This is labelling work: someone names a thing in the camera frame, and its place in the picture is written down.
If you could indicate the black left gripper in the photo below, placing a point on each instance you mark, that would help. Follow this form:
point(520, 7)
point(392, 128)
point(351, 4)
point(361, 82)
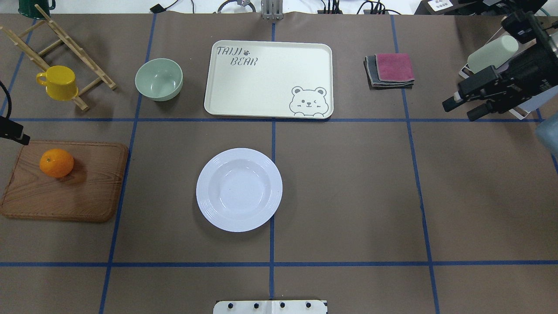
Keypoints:
point(11, 130)

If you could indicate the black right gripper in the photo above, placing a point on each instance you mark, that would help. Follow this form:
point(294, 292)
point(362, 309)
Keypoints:
point(525, 69)

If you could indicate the orange fruit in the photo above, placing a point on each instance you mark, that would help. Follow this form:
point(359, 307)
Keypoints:
point(56, 163)

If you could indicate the cream bear tray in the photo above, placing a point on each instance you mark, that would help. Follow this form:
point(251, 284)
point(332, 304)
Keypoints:
point(287, 80)

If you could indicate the green cup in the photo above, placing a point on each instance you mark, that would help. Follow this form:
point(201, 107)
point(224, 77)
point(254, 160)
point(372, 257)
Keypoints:
point(495, 53)

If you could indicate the yellow mug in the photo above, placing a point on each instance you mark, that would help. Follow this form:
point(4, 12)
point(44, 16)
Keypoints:
point(59, 82)

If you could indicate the pink cloth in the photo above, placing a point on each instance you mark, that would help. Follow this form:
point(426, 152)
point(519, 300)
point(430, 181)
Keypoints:
point(394, 68)

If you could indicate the wooden cutting board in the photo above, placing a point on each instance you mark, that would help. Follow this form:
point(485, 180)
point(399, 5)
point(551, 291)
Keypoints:
point(89, 193)

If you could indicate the grey cloth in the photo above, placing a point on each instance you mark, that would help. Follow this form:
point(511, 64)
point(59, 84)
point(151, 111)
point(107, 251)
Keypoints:
point(371, 70)

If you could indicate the dark green mug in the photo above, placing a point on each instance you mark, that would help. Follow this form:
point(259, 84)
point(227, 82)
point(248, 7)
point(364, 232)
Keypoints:
point(36, 9)

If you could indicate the green ceramic bowl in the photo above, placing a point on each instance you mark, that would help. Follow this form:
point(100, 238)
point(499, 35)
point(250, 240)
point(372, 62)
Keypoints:
point(159, 79)

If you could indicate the white ridged plate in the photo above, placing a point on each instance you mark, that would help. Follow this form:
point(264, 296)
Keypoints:
point(239, 190)

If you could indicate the white wire cup rack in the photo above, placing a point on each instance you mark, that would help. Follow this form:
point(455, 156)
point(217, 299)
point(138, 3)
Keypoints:
point(506, 73)

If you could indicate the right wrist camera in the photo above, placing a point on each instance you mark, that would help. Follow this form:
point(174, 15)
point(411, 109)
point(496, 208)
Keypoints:
point(523, 27)

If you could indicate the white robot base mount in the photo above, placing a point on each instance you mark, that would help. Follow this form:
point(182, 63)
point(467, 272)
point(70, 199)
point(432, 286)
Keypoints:
point(271, 307)

